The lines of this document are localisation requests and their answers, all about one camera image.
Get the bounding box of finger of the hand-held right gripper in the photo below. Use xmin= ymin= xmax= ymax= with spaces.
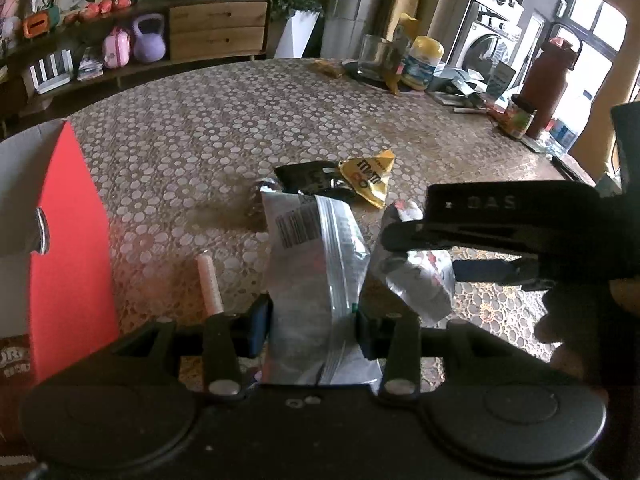
xmin=424 ymin=181 xmax=610 ymax=225
xmin=378 ymin=217 xmax=557 ymax=292

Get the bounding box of clear water bottle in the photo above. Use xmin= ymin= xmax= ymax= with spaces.
xmin=542 ymin=117 xmax=584 ymax=157

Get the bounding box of small glass jar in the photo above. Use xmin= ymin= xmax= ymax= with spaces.
xmin=502 ymin=93 xmax=538 ymax=141

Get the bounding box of stack of booklets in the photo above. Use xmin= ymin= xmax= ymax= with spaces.
xmin=77 ymin=47 xmax=105 ymax=81

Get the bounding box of pink kettlebell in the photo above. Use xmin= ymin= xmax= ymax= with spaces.
xmin=102 ymin=27 xmax=134 ymax=69

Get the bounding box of silver zip bag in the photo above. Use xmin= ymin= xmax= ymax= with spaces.
xmin=260 ymin=192 xmax=384 ymax=387

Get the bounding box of pink flower bouquet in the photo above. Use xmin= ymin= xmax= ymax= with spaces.
xmin=0 ymin=0 xmax=24 ymax=57

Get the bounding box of yellow standing pouch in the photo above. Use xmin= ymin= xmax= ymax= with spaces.
xmin=382 ymin=12 xmax=420 ymax=96

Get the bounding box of dark red snack bag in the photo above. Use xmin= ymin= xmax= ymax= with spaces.
xmin=0 ymin=337 xmax=34 ymax=387

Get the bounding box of washing machine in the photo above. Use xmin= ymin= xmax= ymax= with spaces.
xmin=446 ymin=0 xmax=527 ymax=69

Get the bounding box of pile of grey papers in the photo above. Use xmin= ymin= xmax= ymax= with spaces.
xmin=429 ymin=62 xmax=519 ymax=109

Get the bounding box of yellow-lid wipes canister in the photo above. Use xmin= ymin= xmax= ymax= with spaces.
xmin=399 ymin=35 xmax=445 ymax=92

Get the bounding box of person's right hand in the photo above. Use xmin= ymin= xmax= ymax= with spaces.
xmin=534 ymin=279 xmax=640 ymax=402

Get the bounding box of green plant in white planter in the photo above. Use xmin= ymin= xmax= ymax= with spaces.
xmin=249 ymin=0 xmax=324 ymax=60

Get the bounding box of banana peel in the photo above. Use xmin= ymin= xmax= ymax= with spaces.
xmin=311 ymin=58 xmax=344 ymax=79

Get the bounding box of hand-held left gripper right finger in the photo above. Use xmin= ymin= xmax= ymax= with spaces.
xmin=351 ymin=307 xmax=541 ymax=402

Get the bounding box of purple kettlebell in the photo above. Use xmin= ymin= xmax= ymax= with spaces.
xmin=131 ymin=13 xmax=167 ymax=64

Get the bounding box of white router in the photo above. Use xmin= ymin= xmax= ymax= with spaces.
xmin=27 ymin=48 xmax=74 ymax=95

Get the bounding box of yellow candy packet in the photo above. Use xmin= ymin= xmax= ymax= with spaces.
xmin=338 ymin=148 xmax=396 ymax=210

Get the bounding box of wooden TV cabinet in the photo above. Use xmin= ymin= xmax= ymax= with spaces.
xmin=0 ymin=0 xmax=274 ymax=127

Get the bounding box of orange tissue box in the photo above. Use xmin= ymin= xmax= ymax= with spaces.
xmin=22 ymin=7 xmax=62 ymax=39

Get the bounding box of brown thermos bottle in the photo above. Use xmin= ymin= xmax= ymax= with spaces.
xmin=519 ymin=22 xmax=584 ymax=141

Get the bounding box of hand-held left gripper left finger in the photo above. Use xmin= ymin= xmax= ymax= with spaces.
xmin=112 ymin=296 xmax=275 ymax=401

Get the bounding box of black remote control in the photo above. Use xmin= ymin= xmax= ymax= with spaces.
xmin=549 ymin=153 xmax=597 ymax=187

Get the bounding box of red cardboard box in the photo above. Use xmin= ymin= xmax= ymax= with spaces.
xmin=0 ymin=120 xmax=122 ymax=397

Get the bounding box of tan hand-shaped stand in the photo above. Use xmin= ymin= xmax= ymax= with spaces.
xmin=569 ymin=0 xmax=640 ymax=182

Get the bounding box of black round coaster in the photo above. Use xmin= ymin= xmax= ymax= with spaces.
xmin=344 ymin=59 xmax=432 ymax=94

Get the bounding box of drinking glass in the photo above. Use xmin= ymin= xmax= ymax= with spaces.
xmin=359 ymin=33 xmax=397 ymax=74

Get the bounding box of pink sausage stick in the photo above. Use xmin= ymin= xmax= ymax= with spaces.
xmin=195 ymin=253 xmax=224 ymax=319

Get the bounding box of black snack packet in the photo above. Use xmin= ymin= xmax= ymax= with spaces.
xmin=273 ymin=160 xmax=357 ymax=204

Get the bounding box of wooden cabinet drawer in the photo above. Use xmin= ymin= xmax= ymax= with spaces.
xmin=169 ymin=26 xmax=266 ymax=57
xmin=168 ymin=0 xmax=269 ymax=31

